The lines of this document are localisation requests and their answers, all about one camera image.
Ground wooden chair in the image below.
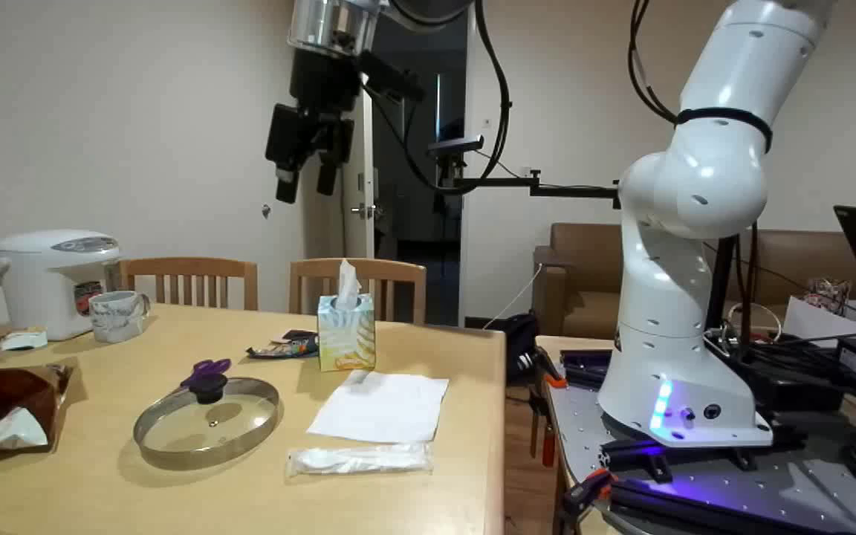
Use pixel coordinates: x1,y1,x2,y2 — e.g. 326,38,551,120
288,256,428,325
115,256,260,310

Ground grey robot mounting table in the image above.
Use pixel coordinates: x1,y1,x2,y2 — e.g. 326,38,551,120
533,332,856,535

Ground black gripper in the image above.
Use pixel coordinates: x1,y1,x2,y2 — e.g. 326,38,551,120
264,47,426,201

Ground glass pot lid purple knob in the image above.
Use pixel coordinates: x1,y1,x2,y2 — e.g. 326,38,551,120
135,359,282,469

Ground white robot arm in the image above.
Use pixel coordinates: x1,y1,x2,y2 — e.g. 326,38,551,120
264,0,835,450

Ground right wooden chair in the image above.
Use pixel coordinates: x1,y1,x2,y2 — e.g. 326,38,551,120
288,256,428,325

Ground left wooden chair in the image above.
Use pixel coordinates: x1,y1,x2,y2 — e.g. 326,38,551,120
115,256,260,310

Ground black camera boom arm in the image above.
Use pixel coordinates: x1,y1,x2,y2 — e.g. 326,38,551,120
428,137,618,207

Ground crumpled clear plastic cup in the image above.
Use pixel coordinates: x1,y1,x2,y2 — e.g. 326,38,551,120
89,292,153,343

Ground brown paper bag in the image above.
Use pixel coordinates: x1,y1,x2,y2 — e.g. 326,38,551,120
0,362,74,450

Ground white electric water boiler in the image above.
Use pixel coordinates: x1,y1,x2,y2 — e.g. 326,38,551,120
0,228,120,340

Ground clear plastic packet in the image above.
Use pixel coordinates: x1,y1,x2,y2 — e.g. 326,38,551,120
286,445,432,476

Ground small white wrapper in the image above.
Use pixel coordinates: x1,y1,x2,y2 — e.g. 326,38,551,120
0,329,47,350

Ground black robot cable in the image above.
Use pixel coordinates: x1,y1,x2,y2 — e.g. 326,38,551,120
359,0,515,197

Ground white paper napkin on table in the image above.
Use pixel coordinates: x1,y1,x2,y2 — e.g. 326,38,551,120
310,371,450,444

